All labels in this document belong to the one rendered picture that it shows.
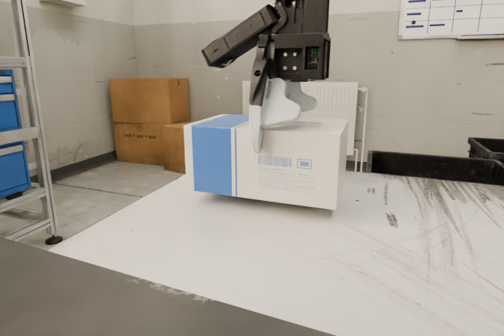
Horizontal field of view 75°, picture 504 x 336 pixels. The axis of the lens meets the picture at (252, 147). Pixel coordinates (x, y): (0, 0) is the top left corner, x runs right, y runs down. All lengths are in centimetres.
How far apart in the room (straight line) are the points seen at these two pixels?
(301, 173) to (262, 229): 8
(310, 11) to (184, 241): 30
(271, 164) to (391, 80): 259
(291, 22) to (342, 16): 257
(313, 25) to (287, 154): 16
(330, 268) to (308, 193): 10
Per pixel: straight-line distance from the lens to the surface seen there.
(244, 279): 31
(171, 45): 353
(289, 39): 41
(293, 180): 40
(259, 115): 38
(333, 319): 28
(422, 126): 301
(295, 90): 49
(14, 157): 186
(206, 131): 43
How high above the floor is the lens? 88
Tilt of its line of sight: 13 degrees down
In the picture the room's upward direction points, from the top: straight up
